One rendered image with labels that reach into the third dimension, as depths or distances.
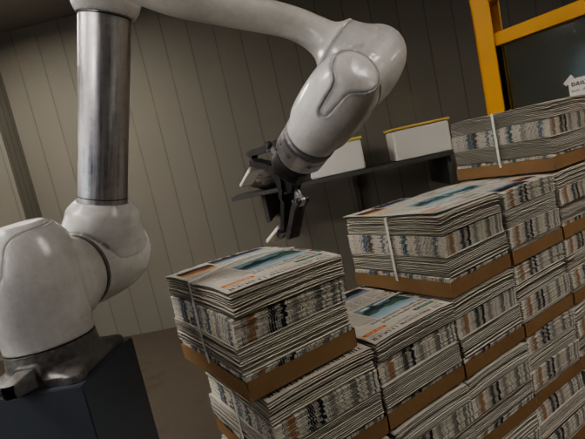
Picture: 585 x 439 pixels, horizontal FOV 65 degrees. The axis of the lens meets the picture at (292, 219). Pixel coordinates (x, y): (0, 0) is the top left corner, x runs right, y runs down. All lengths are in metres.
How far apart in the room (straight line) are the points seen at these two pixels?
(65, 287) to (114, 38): 0.48
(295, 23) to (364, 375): 0.75
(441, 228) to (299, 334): 0.49
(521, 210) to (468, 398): 0.58
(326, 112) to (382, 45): 0.19
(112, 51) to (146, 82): 3.36
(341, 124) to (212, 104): 3.54
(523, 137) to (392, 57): 1.02
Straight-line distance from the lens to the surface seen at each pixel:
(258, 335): 0.94
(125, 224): 1.02
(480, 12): 2.47
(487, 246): 1.41
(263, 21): 0.82
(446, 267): 1.28
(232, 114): 4.13
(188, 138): 4.21
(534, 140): 1.74
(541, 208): 1.65
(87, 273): 0.93
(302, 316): 0.99
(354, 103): 0.64
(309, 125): 0.68
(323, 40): 0.81
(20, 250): 0.88
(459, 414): 1.39
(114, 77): 1.01
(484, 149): 1.84
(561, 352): 1.78
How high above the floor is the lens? 1.28
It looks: 7 degrees down
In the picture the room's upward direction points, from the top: 12 degrees counter-clockwise
